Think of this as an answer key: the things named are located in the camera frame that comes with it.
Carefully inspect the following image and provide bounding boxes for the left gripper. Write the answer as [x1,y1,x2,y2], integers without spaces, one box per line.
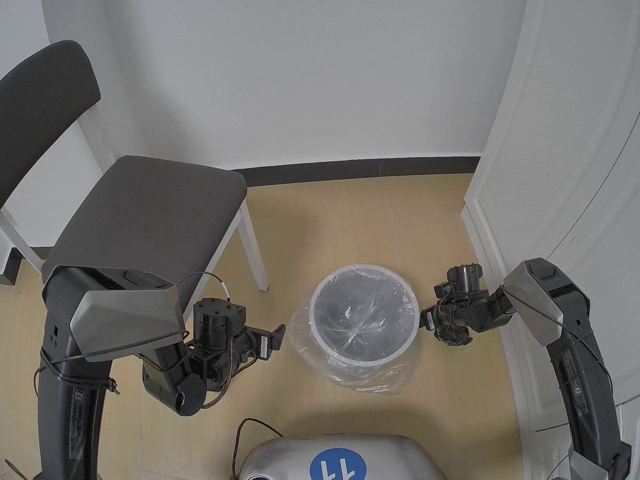
[215,323,288,375]

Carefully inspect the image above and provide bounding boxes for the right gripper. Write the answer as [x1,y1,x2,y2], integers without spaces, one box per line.
[421,301,471,337]

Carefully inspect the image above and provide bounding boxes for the clear plastic bag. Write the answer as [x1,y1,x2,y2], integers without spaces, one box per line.
[287,264,420,398]

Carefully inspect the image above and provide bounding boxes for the black plastic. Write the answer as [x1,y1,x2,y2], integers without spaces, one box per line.
[434,324,475,348]

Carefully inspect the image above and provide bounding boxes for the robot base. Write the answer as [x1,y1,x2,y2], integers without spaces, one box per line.
[239,434,448,480]

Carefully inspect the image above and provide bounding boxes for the white trash bin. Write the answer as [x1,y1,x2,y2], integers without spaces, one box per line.
[306,264,420,386]

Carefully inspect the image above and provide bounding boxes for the dark grey chair white legs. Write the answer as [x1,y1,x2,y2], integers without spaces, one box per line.
[0,40,271,319]

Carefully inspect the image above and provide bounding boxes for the white panelled door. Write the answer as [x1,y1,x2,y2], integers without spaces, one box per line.
[460,0,640,434]

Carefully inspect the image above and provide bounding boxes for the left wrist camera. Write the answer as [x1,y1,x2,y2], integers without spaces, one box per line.
[225,304,248,334]

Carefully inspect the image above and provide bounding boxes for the black cable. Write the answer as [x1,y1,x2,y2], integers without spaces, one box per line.
[231,418,286,480]
[176,271,233,301]

